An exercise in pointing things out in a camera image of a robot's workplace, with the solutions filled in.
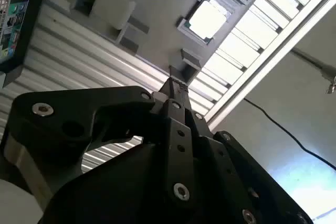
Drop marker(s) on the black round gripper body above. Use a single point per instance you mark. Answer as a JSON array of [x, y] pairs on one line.
[[118, 195]]

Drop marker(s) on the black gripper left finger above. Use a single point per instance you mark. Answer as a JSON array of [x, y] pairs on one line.
[[78, 103]]

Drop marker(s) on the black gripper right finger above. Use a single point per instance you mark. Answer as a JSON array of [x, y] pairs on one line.
[[236, 161]]

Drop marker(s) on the silver square CPU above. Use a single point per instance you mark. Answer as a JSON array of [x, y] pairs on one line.
[[207, 19]]

